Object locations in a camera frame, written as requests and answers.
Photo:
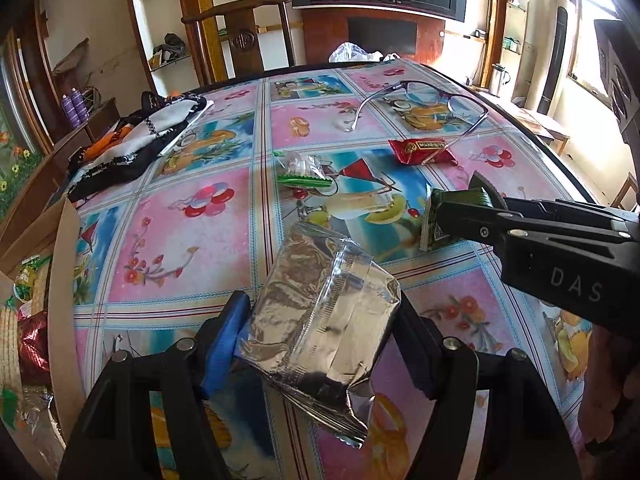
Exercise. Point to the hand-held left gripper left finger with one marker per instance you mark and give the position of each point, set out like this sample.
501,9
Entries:
225,345

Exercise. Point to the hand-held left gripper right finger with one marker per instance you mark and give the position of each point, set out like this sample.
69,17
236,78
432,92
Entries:
420,360

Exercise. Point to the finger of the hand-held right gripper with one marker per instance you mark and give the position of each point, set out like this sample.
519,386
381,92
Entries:
550,210
470,220

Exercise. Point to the dark green snack packet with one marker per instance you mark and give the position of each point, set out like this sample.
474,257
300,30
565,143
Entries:
430,225

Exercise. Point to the silver foil snack packet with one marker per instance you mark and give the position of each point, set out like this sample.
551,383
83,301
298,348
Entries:
320,320

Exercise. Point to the shallow cardboard box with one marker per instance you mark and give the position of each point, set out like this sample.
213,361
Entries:
65,270

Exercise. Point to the person's right hand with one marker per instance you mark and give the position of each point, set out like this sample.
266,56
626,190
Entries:
605,385

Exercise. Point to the small wooden stool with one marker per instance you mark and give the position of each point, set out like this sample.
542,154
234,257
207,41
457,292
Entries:
629,192

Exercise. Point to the red snack packet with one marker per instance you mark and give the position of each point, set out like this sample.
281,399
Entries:
422,152

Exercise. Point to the low wooden table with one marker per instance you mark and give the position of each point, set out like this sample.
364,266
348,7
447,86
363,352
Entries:
540,125

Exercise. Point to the eyeglasses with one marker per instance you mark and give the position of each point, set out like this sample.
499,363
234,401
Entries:
465,107

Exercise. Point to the steel thermos flask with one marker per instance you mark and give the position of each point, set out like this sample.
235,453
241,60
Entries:
497,77

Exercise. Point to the tall black object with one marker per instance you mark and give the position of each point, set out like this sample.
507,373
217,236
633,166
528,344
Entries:
555,60

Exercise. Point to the clear green snack packet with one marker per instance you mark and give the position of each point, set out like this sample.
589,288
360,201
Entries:
305,180

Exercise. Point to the maroon foil snack packet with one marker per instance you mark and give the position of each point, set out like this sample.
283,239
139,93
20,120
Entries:
32,350

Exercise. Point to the white plastic bag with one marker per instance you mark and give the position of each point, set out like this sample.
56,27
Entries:
350,52

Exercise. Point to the orange black tote bag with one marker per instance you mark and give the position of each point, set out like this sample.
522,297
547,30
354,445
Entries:
125,155

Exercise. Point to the dark wooden cabinet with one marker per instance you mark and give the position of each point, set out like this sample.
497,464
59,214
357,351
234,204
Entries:
35,200

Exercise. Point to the glass tank with artificial plants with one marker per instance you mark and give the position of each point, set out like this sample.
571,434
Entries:
15,170

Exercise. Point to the wooden chair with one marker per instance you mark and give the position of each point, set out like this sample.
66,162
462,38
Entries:
245,40

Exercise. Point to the crumpled dark cloth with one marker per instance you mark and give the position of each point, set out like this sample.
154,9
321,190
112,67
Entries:
170,47

